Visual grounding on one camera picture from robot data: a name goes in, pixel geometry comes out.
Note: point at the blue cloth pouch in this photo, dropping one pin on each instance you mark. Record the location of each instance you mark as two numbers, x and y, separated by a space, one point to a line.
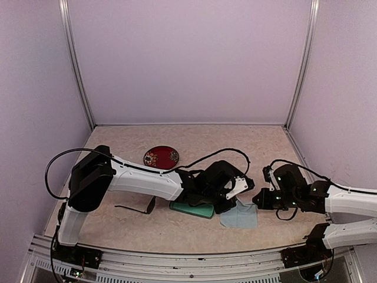
242 216

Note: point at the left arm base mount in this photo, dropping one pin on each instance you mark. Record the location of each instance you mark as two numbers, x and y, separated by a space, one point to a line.
77 255

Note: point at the blue-grey hard glasses case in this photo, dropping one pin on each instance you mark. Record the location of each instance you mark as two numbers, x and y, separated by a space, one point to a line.
203 211

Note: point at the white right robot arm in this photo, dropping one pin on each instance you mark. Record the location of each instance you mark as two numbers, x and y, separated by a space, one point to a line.
324 196

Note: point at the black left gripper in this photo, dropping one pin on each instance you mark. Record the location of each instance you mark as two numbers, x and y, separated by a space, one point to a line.
220 209

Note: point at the right metal corner post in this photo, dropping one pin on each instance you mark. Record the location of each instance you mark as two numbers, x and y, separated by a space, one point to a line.
310 34

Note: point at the metal corner post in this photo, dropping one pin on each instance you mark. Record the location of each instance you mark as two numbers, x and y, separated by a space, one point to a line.
310 34
69 36

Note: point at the left metal corner post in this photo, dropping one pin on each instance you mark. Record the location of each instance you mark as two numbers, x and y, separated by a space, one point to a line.
69 36

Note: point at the red floral plate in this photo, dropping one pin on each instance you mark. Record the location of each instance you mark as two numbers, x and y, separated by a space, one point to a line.
161 157

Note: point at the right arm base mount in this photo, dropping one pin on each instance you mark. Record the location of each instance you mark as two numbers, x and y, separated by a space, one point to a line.
306 250

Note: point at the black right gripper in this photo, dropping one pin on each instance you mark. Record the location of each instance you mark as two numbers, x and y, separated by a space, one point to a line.
264 204

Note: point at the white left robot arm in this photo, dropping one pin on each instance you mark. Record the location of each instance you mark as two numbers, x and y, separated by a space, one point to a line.
100 172

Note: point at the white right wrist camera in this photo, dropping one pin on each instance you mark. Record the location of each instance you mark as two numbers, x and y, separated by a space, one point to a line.
270 178

